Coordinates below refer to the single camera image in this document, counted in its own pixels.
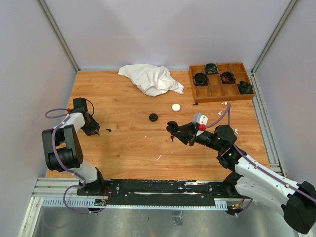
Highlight wooden compartment tray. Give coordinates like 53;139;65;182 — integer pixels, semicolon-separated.
189;62;255;103

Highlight black coiled strap left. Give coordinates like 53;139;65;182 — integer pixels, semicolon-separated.
193;72;209;87

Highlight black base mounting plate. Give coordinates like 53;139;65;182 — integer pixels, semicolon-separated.
77;179;243;208

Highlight black coiled strap top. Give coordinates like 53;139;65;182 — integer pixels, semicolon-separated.
204;63;219;75

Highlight white round charging case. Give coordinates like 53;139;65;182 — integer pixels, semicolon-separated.
171;103;181;112

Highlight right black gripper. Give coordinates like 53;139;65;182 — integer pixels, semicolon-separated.
171;121;224;152

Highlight black coiled strap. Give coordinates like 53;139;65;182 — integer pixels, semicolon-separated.
204;63;219;75
193;72;209;87
220;71;236;84
237;80;254;95

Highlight black coiled strap middle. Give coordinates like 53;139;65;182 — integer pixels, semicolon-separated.
220;71;236;84

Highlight black charging case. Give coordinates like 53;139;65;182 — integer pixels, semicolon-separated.
149;113;158;122
166;121;178;133

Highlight grey slotted cable duct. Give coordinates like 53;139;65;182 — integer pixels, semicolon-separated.
33;178;228;211

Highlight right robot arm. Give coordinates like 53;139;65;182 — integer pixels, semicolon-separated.
166;121;316;235

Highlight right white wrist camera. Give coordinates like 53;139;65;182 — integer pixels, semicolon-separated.
192;113;208;125

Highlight white crumpled cloth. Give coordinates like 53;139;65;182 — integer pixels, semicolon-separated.
118;64;184;97

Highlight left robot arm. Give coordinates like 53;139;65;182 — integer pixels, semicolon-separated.
41;97;106;196

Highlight black coiled strap right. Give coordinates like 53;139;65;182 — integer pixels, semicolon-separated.
237;80;254;95

